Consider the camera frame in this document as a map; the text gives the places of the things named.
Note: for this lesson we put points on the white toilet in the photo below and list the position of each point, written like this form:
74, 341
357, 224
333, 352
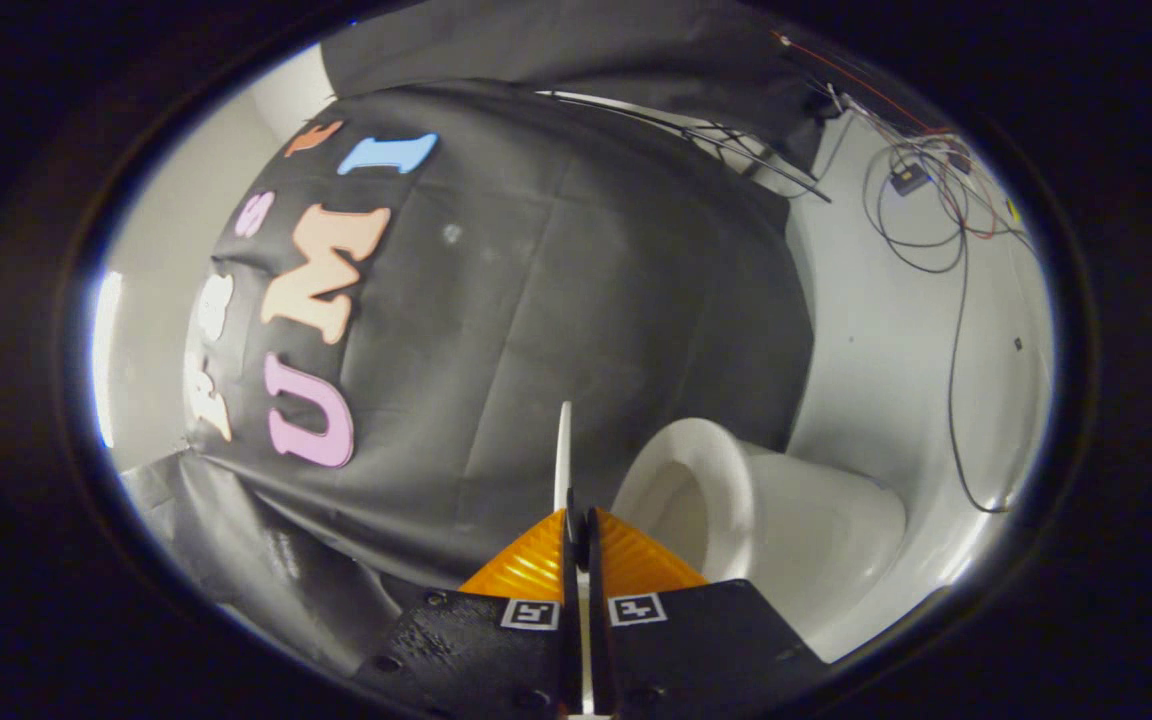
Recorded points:
816, 530

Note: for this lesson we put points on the black backdrop cloth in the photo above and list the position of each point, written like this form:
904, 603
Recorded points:
576, 320

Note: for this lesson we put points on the black tripod stand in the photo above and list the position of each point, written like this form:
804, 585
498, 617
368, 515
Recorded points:
736, 150

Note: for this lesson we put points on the small black box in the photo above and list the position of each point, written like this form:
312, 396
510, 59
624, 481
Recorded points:
908, 179

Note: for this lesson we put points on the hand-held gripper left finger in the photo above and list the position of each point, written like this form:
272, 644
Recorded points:
570, 600

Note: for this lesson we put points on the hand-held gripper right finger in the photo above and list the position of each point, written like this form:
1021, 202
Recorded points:
596, 600

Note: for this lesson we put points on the white toilet lid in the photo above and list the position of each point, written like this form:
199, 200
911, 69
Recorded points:
564, 460

